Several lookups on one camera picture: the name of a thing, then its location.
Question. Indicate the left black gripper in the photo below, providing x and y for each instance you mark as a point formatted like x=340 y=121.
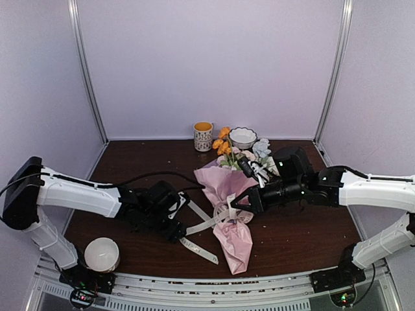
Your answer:
x=174 y=232

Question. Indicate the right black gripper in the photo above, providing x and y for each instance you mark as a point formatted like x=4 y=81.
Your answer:
x=257 y=203

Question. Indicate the beige ribbon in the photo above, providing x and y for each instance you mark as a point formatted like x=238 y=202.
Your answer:
x=207 y=223

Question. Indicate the pink purple wrapping paper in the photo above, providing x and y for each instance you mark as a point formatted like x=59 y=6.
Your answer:
x=221 y=186

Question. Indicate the pink fake flower stem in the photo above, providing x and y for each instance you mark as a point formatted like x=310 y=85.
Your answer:
x=237 y=155

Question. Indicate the light blue fake flower stem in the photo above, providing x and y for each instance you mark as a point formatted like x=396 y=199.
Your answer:
x=261 y=148

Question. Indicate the orange fake flower stem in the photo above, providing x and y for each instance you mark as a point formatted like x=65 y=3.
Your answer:
x=223 y=145

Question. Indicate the patterned mug with orange inside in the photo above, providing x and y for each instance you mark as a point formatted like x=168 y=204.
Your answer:
x=203 y=136

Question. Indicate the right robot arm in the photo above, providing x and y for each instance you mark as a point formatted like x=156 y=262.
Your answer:
x=336 y=186

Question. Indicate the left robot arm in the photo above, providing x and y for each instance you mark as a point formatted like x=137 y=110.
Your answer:
x=34 y=186

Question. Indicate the white scalloped bowl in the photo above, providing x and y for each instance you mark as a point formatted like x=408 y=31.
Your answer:
x=242 y=138

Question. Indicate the white round cup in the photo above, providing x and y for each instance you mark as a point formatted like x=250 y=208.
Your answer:
x=102 y=255

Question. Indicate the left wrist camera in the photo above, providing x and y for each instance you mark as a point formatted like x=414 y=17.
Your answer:
x=184 y=200

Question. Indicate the aluminium front rail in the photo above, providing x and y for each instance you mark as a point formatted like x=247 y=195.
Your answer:
x=283 y=292

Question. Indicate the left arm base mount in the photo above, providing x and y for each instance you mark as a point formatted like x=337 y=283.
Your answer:
x=87 y=286

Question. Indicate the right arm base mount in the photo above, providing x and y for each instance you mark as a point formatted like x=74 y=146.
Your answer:
x=340 y=284

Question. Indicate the right aluminium frame post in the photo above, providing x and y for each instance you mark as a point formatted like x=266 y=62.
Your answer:
x=342 y=43

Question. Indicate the aluminium frame post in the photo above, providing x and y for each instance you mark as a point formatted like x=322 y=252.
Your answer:
x=86 y=76
x=342 y=43

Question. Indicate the left aluminium frame post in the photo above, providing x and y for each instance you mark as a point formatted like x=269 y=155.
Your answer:
x=86 y=76

